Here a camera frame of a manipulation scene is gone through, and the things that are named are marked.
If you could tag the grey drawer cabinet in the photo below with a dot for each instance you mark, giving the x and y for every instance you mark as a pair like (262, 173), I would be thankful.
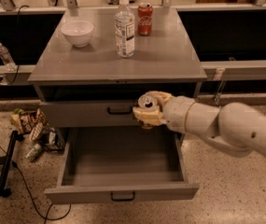
(162, 61)

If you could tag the black stand leg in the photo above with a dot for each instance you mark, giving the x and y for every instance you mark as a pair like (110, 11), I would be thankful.
(5, 162)

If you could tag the crushed green can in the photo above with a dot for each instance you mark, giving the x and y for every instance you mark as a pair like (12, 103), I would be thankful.
(33, 153)

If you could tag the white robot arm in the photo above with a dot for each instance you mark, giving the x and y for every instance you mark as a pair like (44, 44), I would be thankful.
(236, 129)

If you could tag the small water bottle on ledge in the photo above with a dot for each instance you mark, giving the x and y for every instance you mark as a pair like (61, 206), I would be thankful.
(7, 59)

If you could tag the red cola can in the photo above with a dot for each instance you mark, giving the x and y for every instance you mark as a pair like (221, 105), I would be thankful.
(145, 11)

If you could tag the closed grey upper drawer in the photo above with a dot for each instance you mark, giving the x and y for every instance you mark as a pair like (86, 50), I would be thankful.
(66, 114)

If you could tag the open grey lower drawer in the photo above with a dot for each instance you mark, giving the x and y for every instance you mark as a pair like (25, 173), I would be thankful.
(122, 164)

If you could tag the orange soda can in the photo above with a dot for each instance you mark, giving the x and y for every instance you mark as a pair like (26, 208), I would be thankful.
(147, 101)

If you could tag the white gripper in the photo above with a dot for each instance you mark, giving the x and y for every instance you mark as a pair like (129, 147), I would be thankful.
(176, 113)

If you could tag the snack bag pile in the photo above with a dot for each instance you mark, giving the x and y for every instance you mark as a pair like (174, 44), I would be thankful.
(35, 124)

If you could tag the clear plastic water bottle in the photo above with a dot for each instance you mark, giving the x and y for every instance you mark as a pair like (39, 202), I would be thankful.
(124, 29)

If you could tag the white ceramic bowl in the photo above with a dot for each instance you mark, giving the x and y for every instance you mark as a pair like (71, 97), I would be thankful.
(78, 33)

